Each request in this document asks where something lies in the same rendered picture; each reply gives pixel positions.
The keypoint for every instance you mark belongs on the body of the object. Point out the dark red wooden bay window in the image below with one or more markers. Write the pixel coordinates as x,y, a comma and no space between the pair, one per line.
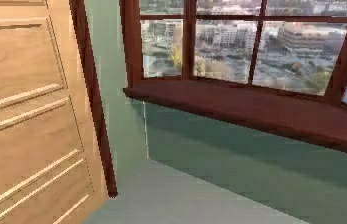
247,106

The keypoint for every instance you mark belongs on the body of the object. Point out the light wooden panelled door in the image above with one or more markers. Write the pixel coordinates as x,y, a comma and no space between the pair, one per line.
31,110

